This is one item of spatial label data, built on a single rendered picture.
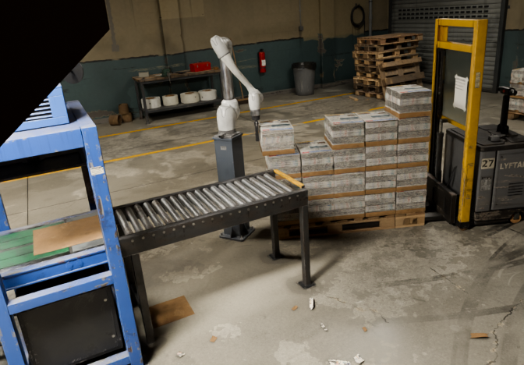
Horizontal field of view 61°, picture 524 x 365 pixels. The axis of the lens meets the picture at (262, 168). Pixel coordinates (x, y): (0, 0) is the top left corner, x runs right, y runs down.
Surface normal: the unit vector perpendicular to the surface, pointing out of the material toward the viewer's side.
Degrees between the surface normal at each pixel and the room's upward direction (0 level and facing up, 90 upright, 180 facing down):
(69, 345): 90
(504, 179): 90
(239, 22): 90
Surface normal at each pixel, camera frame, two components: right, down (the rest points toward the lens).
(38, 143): 0.45, 0.27
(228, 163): -0.44, 0.33
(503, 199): 0.08, 0.32
